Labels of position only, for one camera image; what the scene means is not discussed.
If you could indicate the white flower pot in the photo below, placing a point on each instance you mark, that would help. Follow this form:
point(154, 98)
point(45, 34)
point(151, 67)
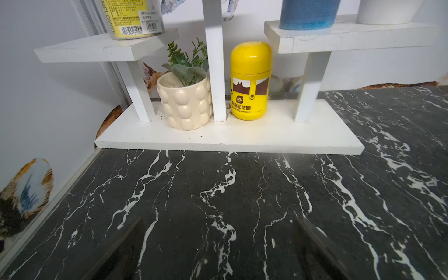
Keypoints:
point(388, 12)

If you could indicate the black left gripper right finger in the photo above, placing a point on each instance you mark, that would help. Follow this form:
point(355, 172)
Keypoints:
point(318, 255)

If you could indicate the white wooden tiered shelf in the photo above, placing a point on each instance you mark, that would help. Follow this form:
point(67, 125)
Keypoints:
point(308, 125)

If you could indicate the cream bubble plant pot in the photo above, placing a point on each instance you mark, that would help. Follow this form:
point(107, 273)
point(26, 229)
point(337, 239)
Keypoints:
point(185, 89)

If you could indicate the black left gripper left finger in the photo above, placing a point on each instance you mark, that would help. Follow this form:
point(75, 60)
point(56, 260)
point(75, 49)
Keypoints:
point(117, 259)

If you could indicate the yellow fertilizer bottle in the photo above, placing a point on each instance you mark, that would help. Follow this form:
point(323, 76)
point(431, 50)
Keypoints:
point(251, 67)

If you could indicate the blue cylindrical can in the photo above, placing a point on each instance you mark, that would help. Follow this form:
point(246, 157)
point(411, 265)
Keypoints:
point(308, 14)

